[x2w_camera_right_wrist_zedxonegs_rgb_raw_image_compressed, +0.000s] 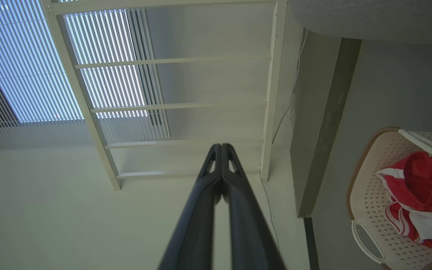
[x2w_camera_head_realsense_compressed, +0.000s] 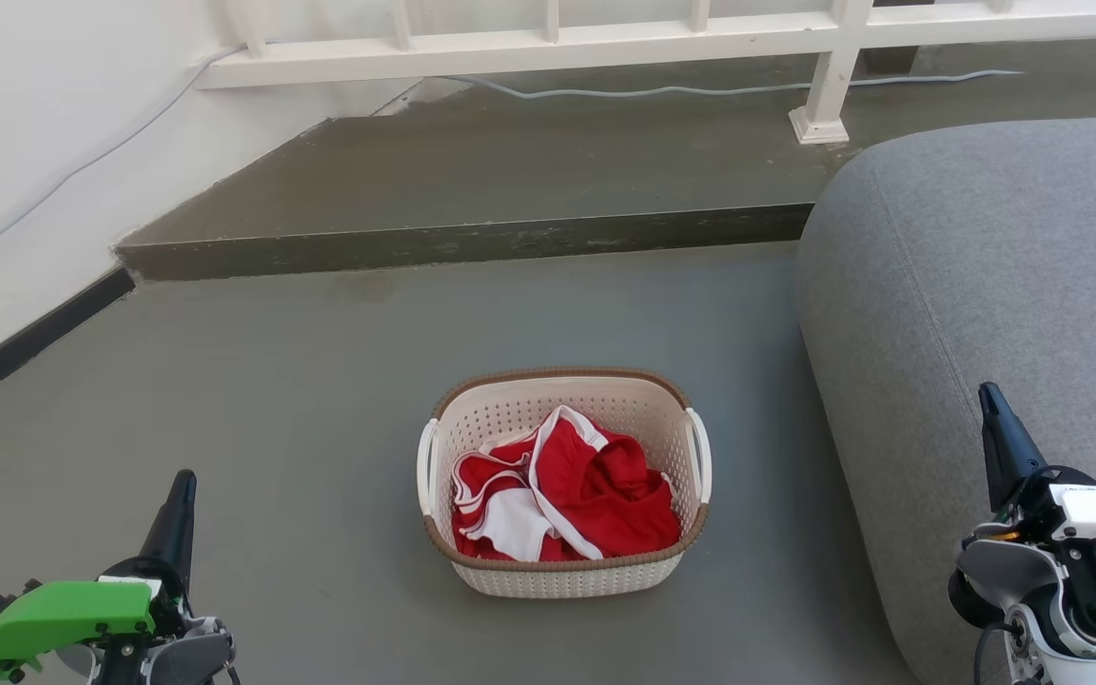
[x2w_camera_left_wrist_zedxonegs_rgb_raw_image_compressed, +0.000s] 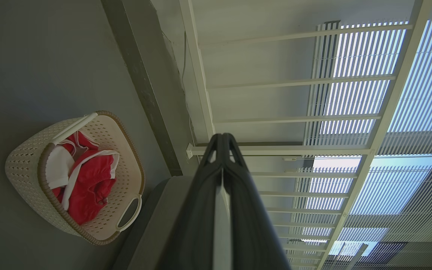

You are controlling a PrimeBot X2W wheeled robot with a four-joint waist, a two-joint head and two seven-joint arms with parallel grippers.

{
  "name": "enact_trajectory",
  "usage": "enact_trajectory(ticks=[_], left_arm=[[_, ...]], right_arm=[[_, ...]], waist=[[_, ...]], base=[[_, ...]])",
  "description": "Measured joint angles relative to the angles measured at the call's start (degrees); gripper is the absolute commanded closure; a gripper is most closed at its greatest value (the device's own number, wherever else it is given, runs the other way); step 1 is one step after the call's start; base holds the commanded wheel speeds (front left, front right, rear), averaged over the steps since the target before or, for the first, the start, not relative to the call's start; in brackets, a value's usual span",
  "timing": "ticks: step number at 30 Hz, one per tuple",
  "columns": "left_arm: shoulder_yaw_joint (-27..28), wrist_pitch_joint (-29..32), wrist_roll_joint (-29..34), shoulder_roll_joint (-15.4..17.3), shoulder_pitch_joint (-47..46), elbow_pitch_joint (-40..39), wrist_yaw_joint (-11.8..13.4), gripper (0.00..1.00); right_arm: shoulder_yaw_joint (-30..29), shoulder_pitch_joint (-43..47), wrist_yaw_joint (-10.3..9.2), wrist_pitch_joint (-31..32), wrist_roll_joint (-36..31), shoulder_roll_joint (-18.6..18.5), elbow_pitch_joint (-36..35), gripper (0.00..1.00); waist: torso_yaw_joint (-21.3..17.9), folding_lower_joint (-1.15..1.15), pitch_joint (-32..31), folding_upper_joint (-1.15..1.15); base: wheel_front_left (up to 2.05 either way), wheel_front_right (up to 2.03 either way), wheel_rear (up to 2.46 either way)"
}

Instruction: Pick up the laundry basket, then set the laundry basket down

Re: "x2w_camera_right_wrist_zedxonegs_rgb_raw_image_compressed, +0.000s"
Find red and white garment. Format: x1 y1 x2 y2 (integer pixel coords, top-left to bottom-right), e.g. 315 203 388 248
375 150 432 254

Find white slatted window blinds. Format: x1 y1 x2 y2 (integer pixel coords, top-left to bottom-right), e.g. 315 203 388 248
0 0 172 147

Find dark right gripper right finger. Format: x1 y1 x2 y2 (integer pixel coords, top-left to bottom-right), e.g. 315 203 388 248
222 143 286 270

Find white wooden railing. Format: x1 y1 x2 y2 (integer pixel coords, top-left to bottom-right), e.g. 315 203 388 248
40 0 289 191

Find beige perforated plastic laundry basket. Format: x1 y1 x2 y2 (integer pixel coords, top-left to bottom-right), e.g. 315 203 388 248
347 126 432 270

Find thin grey wall cable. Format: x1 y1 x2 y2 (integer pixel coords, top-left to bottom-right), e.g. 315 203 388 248
259 179 281 251

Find grey cable along step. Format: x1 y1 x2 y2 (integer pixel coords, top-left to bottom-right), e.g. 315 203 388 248
271 28 309 145

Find black baseboard strip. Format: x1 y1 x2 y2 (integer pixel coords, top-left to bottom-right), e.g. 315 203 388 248
304 217 320 270

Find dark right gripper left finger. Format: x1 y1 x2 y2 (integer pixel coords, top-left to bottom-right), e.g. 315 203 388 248
157 143 222 270

